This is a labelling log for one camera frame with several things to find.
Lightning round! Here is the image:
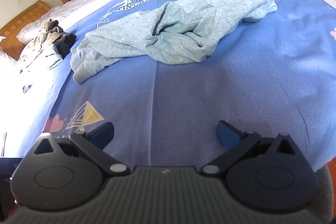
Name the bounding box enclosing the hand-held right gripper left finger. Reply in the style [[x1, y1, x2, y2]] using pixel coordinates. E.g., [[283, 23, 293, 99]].
[[34, 122, 130, 177]]

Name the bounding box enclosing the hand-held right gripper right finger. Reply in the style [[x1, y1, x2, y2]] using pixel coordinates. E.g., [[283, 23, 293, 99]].
[[201, 120, 298, 176]]

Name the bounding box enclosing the blue printed bed sheet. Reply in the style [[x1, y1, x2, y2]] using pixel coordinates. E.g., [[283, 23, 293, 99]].
[[16, 0, 336, 172]]

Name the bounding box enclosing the black crumpled garment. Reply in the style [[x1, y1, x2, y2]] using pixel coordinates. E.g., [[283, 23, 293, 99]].
[[54, 32, 77, 59]]

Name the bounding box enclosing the brown crumpled garment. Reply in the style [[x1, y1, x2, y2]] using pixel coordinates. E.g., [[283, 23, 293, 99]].
[[17, 19, 63, 75]]

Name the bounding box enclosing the grey cloth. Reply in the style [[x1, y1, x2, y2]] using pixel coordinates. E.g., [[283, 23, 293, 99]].
[[312, 165, 334, 224]]

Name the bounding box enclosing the pale lilac pillow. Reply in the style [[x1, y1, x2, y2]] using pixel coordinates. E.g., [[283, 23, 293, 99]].
[[16, 21, 53, 45]]

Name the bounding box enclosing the wooden headboard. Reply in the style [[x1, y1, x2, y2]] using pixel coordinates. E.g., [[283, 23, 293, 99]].
[[0, 0, 51, 60]]

